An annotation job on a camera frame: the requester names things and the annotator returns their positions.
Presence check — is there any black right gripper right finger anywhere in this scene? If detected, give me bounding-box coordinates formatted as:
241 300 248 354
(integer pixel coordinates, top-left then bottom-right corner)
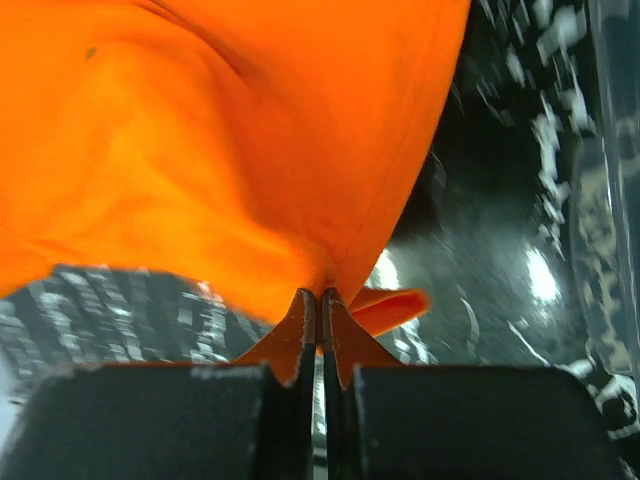
321 289 625 479

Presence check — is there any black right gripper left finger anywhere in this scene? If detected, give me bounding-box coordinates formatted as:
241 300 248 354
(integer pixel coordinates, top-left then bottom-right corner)
1 290 316 479

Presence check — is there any orange t-shirt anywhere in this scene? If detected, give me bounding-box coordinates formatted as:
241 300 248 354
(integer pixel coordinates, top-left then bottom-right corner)
1 1 470 335

